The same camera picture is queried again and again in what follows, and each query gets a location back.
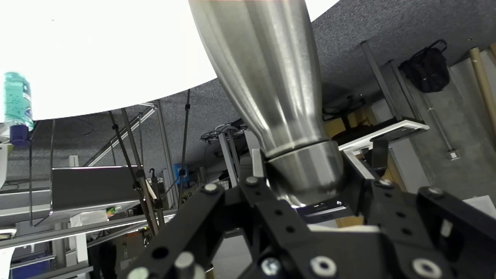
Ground round white table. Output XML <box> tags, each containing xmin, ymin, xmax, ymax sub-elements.
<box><xmin>0</xmin><ymin>0</ymin><xmax>340</xmax><ymax>121</ymax></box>

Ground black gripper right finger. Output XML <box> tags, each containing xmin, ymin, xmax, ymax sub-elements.
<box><xmin>345</xmin><ymin>152</ymin><xmax>496</xmax><ymax>279</ymax></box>

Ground black bag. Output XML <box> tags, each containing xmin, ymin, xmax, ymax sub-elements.
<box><xmin>399</xmin><ymin>39</ymin><xmax>452</xmax><ymax>93</ymax></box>

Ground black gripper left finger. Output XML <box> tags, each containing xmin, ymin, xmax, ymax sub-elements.
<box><xmin>126</xmin><ymin>144</ymin><xmax>267</xmax><ymax>279</ymax></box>

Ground silver metal flask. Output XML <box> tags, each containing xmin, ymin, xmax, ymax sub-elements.
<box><xmin>190</xmin><ymin>0</ymin><xmax>345</xmax><ymax>204</ymax></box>

